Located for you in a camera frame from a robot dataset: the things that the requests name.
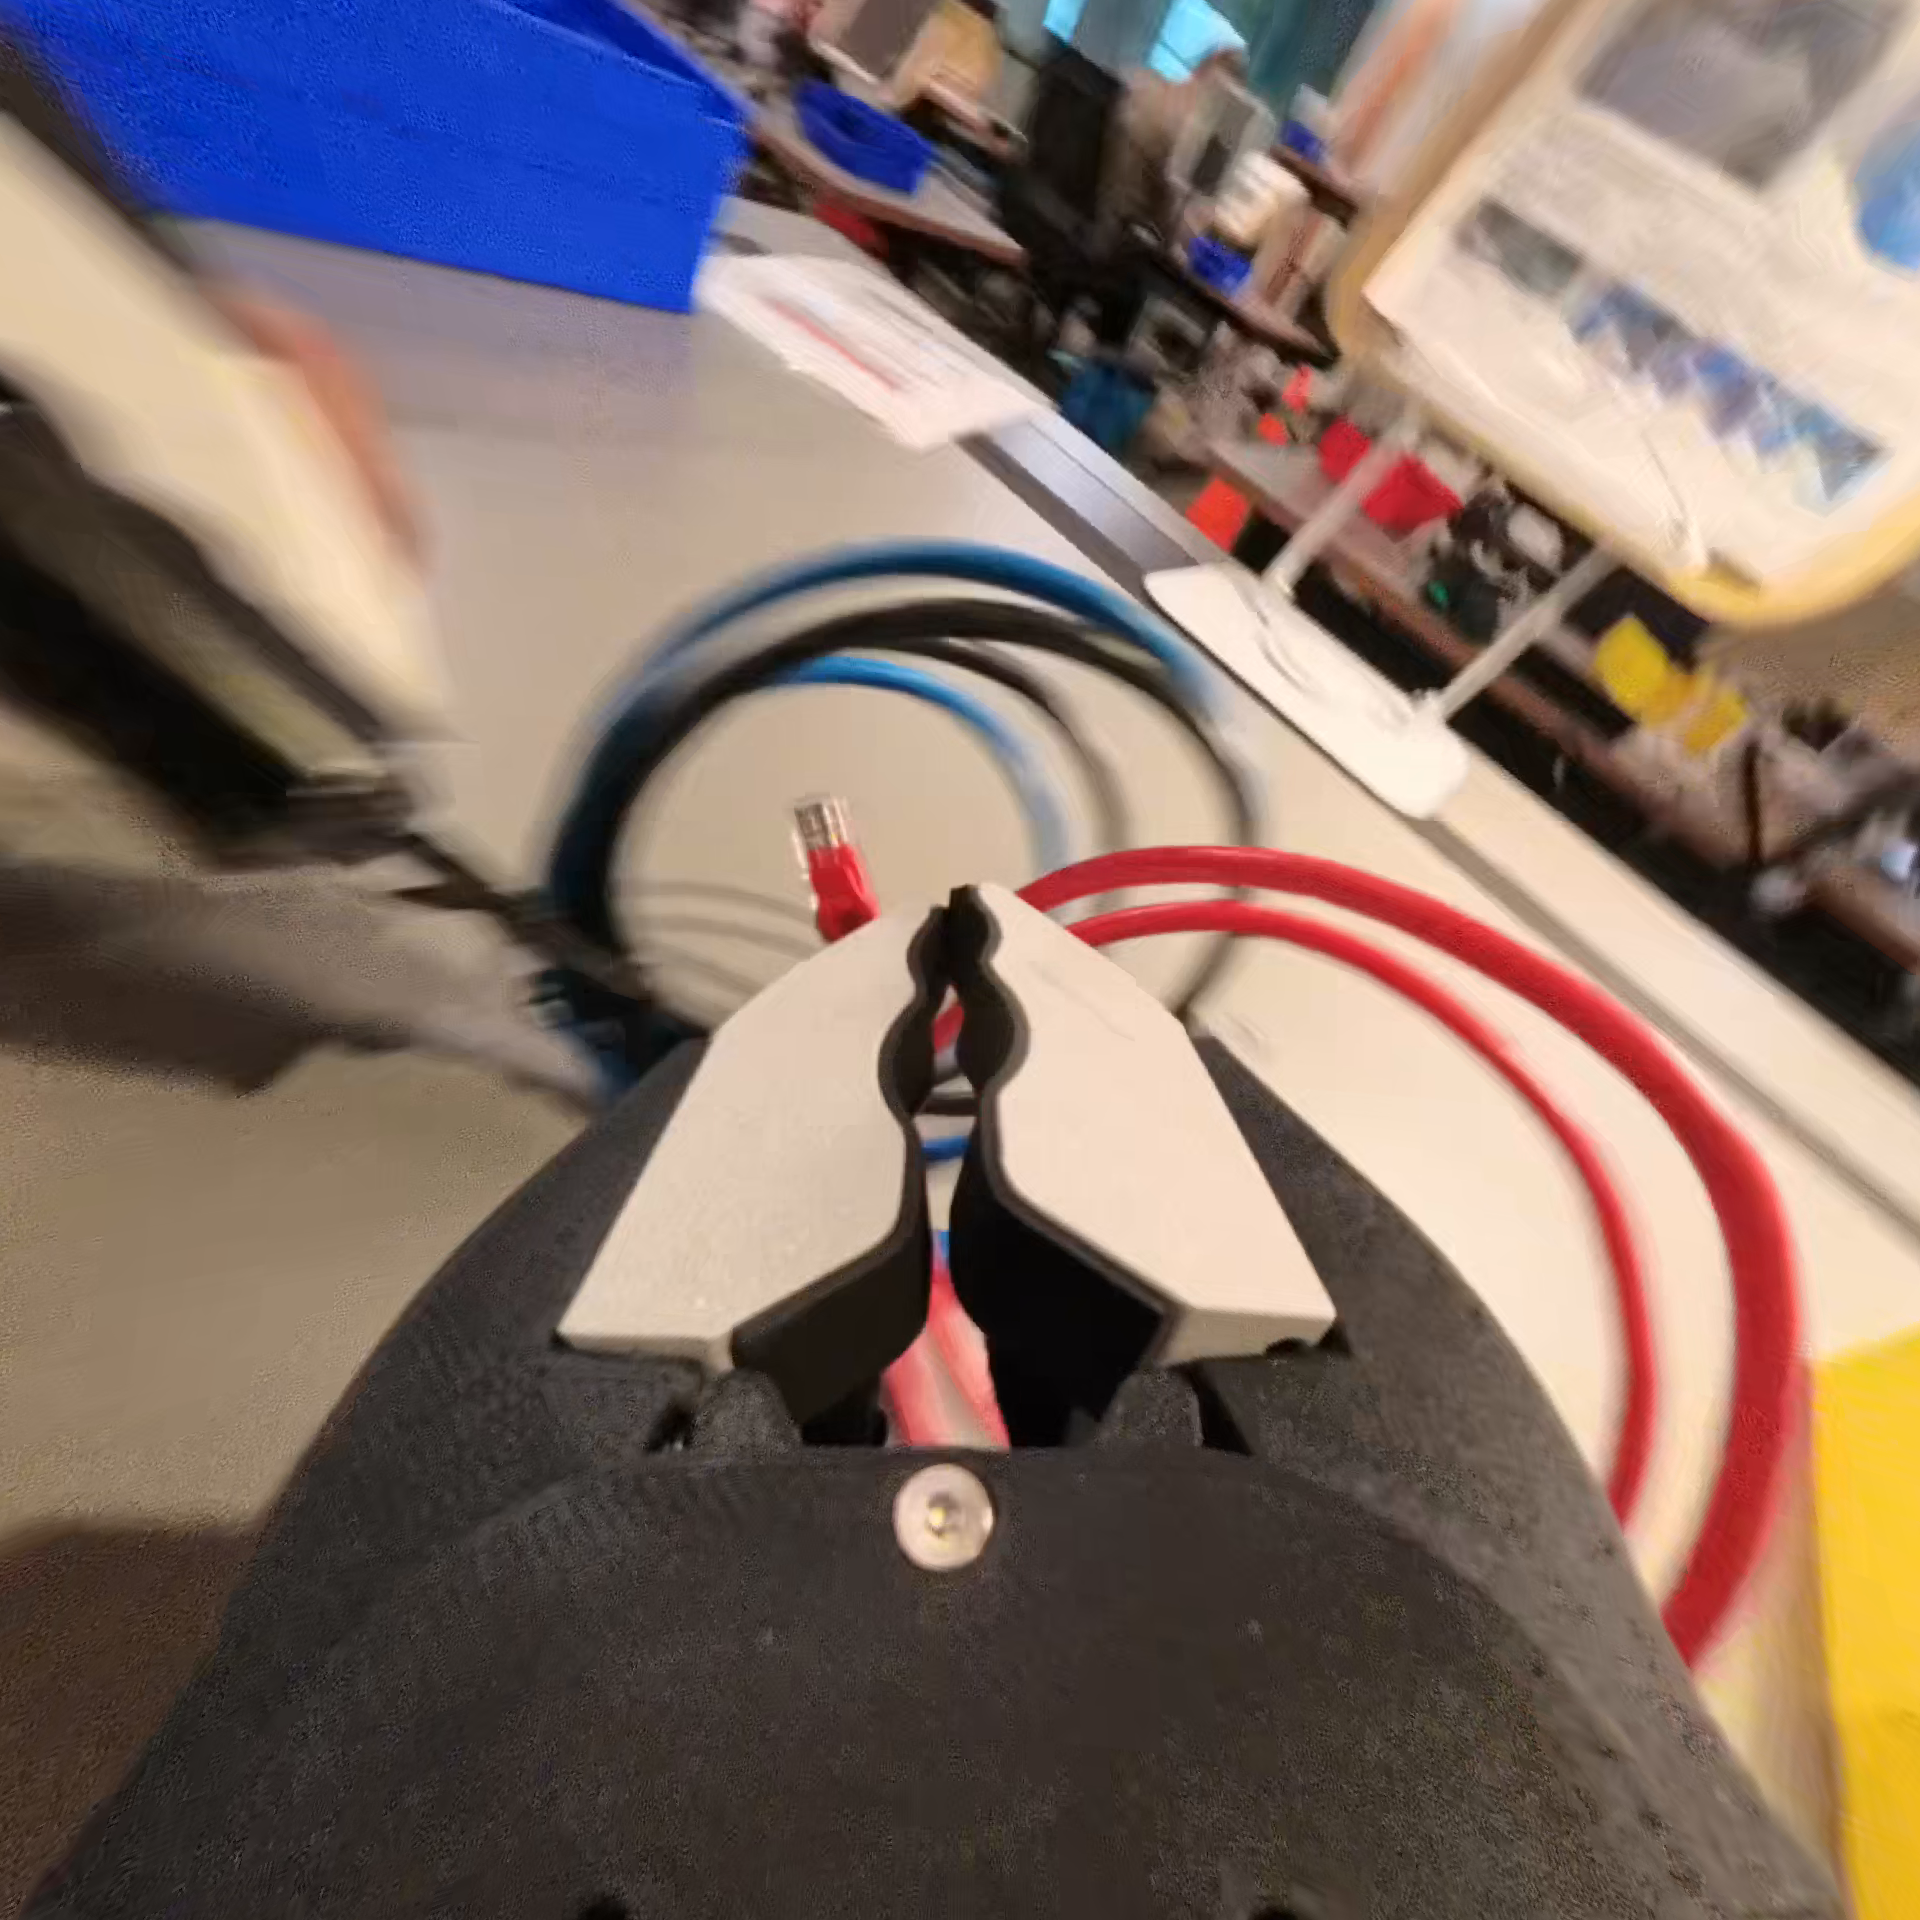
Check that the yellow plastic bin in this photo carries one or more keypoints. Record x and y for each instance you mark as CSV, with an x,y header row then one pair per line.
x,y
1876,1575

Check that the laminated instruction sheet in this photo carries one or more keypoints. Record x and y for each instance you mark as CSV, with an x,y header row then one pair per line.
x,y
869,338

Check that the small yellow bin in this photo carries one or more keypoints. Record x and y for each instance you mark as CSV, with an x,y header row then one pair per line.
x,y
1666,682

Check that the red plastic bin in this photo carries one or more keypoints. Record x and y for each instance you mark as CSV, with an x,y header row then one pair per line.
x,y
1395,480

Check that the small blue bin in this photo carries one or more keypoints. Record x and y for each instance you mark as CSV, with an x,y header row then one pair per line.
x,y
863,135

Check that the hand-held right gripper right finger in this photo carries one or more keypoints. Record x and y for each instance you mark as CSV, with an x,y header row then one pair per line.
x,y
1141,1156

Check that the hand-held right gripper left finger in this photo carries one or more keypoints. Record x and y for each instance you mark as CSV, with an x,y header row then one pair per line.
x,y
750,1170

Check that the wooden instruction board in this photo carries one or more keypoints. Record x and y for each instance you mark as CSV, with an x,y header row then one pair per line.
x,y
1651,300

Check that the white board stand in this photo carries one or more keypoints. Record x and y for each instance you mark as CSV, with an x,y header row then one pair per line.
x,y
1307,674

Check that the blue plastic bin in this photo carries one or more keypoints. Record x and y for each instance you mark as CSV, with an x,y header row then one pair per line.
x,y
451,135

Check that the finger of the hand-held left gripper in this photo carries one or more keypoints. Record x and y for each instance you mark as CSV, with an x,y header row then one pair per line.
x,y
150,345

